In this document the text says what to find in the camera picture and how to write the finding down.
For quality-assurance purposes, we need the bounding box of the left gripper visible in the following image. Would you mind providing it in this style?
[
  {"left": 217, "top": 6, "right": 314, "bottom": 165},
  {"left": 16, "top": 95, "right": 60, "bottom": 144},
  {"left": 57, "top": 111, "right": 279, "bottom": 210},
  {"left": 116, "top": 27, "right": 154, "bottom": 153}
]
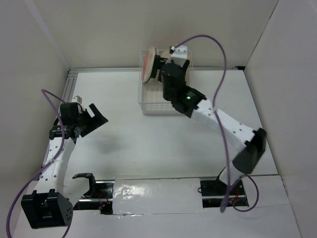
[{"left": 75, "top": 103, "right": 108, "bottom": 137}]

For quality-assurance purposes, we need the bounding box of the floral cream plate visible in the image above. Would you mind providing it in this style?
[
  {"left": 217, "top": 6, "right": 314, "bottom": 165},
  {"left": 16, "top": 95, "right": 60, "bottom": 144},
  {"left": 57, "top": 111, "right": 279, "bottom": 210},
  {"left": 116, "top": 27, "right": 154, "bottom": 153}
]
[{"left": 186, "top": 52, "right": 191, "bottom": 73}]

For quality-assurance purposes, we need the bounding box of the pink and cream plate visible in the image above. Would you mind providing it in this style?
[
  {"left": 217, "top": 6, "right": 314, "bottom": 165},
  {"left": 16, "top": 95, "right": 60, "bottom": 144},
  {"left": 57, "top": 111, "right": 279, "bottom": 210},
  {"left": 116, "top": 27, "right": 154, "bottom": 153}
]
[{"left": 142, "top": 46, "right": 158, "bottom": 83}]

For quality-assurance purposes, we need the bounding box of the green and cream plate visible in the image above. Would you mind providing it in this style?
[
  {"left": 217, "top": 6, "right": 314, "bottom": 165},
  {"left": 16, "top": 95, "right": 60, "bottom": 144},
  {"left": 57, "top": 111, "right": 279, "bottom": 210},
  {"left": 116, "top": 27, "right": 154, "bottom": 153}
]
[{"left": 160, "top": 49, "right": 171, "bottom": 59}]

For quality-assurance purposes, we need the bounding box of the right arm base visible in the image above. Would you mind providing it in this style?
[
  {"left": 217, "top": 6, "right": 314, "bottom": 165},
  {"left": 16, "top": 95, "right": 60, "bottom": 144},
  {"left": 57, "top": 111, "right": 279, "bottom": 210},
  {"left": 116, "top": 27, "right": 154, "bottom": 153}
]
[{"left": 197, "top": 174, "right": 249, "bottom": 208}]

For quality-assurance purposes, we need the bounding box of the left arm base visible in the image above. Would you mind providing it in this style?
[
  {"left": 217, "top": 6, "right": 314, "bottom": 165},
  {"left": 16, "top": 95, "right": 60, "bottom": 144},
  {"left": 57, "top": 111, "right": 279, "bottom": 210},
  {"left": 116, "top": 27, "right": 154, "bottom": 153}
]
[{"left": 72, "top": 173, "right": 114, "bottom": 215}]

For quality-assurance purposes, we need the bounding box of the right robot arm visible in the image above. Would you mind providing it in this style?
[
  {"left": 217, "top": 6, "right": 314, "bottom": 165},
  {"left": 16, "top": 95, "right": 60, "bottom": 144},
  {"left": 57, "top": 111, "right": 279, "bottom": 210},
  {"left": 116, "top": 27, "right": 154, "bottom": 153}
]
[{"left": 142, "top": 56, "right": 267, "bottom": 194}]

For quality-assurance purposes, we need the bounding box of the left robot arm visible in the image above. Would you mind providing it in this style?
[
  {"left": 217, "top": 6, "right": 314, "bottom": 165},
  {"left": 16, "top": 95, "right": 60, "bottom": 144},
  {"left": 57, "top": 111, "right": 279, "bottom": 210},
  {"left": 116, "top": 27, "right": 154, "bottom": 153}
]
[{"left": 21, "top": 99, "right": 108, "bottom": 229}]

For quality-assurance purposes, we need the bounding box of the white drip tray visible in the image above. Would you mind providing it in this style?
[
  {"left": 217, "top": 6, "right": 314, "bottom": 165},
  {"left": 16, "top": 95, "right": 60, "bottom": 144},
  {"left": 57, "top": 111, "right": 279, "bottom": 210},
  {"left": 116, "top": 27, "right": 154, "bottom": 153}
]
[{"left": 142, "top": 62, "right": 194, "bottom": 116}]

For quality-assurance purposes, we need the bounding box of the white taped cover panel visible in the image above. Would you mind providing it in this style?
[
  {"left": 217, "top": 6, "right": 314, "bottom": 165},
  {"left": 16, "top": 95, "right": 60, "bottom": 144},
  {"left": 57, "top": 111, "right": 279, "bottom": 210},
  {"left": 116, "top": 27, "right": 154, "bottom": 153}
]
[{"left": 112, "top": 178, "right": 203, "bottom": 215}]

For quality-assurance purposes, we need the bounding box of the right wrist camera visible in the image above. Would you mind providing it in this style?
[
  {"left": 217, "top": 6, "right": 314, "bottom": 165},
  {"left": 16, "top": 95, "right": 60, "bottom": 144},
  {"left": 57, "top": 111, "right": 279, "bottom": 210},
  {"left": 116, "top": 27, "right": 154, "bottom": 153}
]
[{"left": 166, "top": 45, "right": 188, "bottom": 67}]

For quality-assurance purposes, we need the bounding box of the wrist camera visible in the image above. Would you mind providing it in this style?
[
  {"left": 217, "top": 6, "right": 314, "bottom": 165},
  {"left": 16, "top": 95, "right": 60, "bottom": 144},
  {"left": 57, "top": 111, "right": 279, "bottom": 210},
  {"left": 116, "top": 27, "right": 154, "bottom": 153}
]
[
  {"left": 71, "top": 96, "right": 82, "bottom": 104},
  {"left": 166, "top": 45, "right": 188, "bottom": 67}
]

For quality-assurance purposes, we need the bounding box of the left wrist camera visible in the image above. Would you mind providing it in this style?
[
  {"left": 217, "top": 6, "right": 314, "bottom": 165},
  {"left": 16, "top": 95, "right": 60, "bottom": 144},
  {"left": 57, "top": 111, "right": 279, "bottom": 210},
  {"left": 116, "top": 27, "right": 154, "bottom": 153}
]
[{"left": 71, "top": 96, "right": 82, "bottom": 104}]

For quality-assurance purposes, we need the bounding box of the white wire dish rack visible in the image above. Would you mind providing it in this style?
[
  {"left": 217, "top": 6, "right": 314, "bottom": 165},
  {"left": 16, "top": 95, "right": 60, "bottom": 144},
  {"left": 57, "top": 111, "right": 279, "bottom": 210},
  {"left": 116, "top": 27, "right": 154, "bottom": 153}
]
[{"left": 137, "top": 49, "right": 198, "bottom": 113}]

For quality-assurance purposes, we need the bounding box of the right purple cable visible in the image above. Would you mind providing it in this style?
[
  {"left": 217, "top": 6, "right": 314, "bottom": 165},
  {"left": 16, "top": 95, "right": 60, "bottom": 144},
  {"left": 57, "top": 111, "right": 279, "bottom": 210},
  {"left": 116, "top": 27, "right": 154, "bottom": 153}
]
[{"left": 170, "top": 34, "right": 260, "bottom": 213}]

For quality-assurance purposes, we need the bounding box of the purple cable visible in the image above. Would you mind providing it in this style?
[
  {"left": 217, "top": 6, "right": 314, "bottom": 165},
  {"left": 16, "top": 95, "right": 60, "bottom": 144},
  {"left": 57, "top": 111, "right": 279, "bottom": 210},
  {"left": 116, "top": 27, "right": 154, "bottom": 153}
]
[
  {"left": 6, "top": 89, "right": 75, "bottom": 238},
  {"left": 170, "top": 34, "right": 260, "bottom": 213}
]

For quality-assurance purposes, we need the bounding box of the aluminium frame rail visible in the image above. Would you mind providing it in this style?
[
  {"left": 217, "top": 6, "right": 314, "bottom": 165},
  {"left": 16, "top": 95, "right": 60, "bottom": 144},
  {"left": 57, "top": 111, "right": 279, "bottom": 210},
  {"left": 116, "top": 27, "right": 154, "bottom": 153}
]
[{"left": 55, "top": 66, "right": 245, "bottom": 124}]

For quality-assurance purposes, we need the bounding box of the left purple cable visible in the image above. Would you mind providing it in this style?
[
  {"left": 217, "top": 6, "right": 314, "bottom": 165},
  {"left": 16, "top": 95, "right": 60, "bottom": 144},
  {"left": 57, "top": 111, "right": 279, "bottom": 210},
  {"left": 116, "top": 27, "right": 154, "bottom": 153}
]
[{"left": 6, "top": 89, "right": 75, "bottom": 238}]

